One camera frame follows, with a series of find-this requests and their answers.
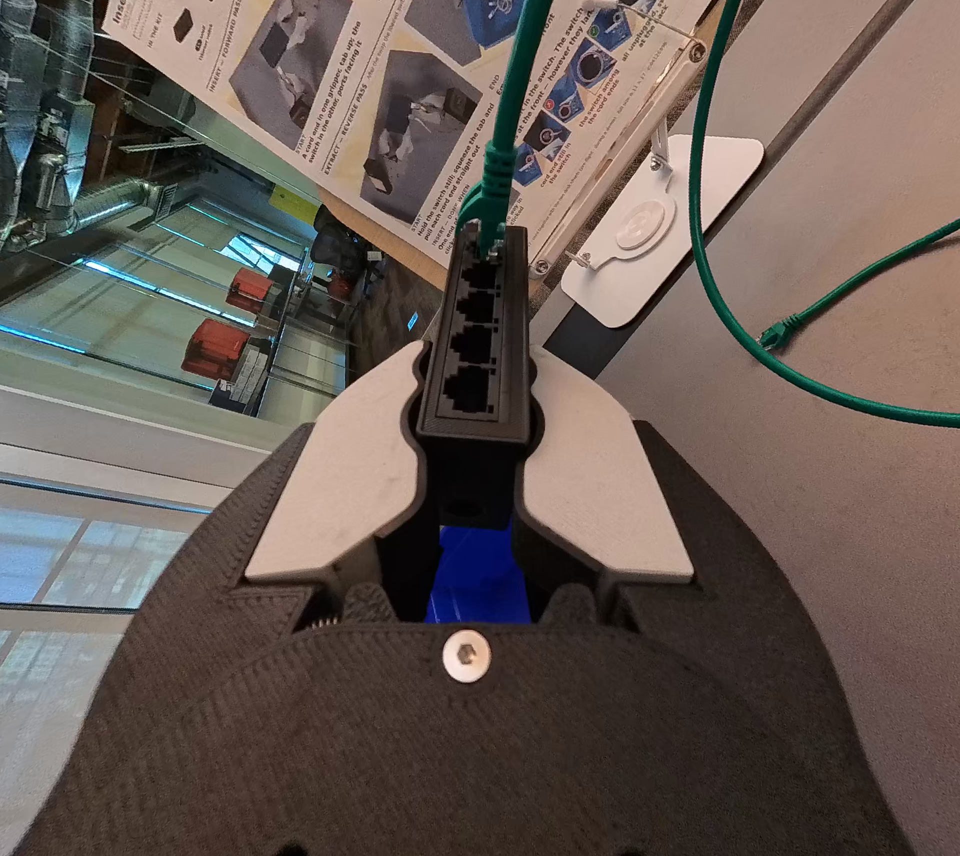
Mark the black ethernet switch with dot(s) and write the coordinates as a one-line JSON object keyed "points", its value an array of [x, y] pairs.
{"points": [[472, 436]]}

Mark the blue plastic bin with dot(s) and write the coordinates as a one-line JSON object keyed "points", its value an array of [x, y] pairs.
{"points": [[472, 571]]}

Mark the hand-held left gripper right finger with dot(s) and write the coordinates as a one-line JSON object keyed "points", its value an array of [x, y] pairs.
{"points": [[592, 488]]}

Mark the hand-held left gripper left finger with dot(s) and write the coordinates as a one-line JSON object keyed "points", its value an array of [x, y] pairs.
{"points": [[352, 481]]}

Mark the white stand base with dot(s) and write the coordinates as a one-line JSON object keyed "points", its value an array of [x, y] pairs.
{"points": [[705, 196]]}

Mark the small yellow sign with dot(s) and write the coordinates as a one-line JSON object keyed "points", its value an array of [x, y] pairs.
{"points": [[295, 203]]}

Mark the printed instruction poster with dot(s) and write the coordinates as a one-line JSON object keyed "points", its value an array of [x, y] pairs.
{"points": [[337, 46]]}

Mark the clear poster holder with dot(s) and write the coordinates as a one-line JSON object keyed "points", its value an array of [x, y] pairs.
{"points": [[622, 143]]}

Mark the large glass window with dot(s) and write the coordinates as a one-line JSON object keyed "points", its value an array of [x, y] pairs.
{"points": [[45, 556]]}

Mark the red storage case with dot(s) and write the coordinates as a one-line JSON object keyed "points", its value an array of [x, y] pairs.
{"points": [[247, 290], [214, 350]]}

